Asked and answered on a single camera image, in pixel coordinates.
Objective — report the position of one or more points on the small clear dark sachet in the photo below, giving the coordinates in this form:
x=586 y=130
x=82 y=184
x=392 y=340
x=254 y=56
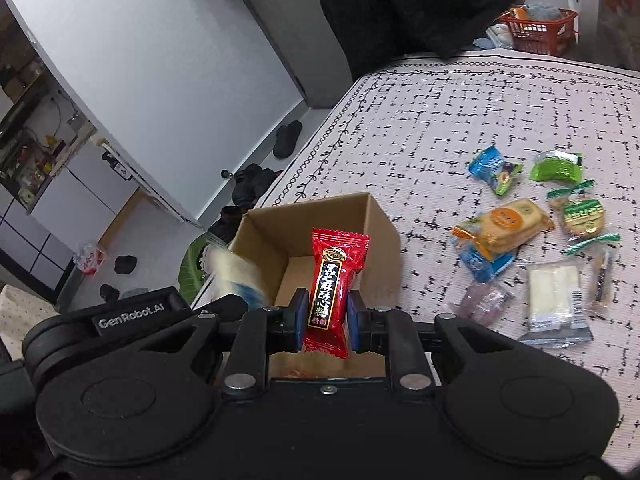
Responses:
x=601 y=279

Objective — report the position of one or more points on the green white pastry packet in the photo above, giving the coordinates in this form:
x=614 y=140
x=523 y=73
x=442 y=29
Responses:
x=582 y=216

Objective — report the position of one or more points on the orange cracker packet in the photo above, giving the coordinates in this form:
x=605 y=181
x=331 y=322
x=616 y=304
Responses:
x=504 y=228

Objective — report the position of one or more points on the green leaf cartoon rug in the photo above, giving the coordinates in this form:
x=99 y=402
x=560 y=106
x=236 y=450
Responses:
x=197 y=264

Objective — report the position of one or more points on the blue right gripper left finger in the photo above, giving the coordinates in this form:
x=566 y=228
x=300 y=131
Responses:
x=259 y=335

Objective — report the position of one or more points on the purple snack packet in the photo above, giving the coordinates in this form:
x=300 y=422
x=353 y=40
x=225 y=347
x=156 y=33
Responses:
x=482 y=303

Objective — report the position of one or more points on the pile of black shoes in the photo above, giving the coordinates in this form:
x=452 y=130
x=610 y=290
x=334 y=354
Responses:
x=250 y=184

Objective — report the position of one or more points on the grey door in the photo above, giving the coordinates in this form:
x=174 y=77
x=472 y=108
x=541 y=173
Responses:
x=303 y=39

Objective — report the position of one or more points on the long cream biscuit pack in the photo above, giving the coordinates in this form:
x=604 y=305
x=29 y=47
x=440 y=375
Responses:
x=230 y=274

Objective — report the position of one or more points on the black slipper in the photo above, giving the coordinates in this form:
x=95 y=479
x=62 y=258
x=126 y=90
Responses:
x=286 y=139

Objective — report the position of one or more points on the light green snack packet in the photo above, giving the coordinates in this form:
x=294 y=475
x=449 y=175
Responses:
x=557 y=165

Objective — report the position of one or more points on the white kitchen cabinet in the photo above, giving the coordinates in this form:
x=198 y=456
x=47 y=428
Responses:
x=74 y=208

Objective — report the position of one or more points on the white desk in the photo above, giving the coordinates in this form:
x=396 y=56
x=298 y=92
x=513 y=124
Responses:
x=609 y=32

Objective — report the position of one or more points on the brown cardboard box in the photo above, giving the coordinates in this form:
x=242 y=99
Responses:
x=278 y=241

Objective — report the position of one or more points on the white clear wrapped cake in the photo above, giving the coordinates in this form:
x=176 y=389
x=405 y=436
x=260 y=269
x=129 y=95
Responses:
x=555 y=306

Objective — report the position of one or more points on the white patterned bed cloth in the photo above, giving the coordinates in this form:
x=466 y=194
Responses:
x=406 y=135

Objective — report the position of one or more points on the blue green candy packet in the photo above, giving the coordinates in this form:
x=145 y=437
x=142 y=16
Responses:
x=495 y=170

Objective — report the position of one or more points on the pink tissue pack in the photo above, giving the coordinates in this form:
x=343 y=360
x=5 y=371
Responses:
x=89 y=258

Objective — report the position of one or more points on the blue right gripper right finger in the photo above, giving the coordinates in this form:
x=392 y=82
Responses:
x=390 y=333

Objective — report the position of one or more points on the red plastic basket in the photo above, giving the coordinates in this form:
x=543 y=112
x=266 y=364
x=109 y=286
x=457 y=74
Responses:
x=544 y=37

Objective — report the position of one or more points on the blue snack packet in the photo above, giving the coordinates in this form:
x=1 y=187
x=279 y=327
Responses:
x=482 y=269

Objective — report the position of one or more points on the black clothes on chair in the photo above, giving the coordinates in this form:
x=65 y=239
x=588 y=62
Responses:
x=374 y=32

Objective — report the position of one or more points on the red candy bar wrapper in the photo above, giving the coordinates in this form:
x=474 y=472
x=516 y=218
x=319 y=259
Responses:
x=338 y=257

